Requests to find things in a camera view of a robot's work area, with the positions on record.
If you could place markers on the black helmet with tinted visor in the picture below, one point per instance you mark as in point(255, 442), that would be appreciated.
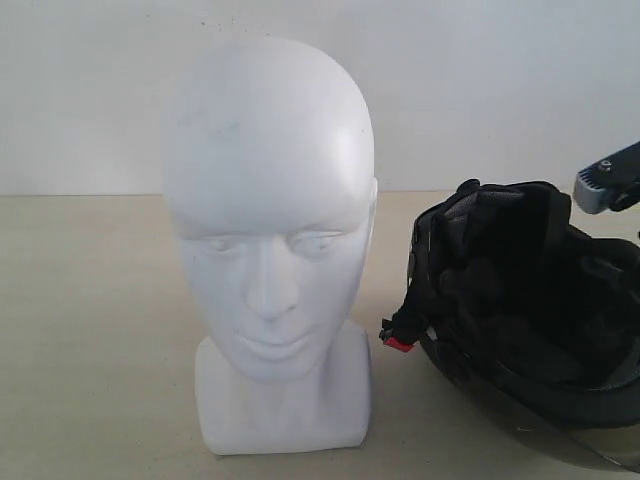
point(535, 321)

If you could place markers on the white foam mannequin head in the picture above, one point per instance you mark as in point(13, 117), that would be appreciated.
point(271, 191)

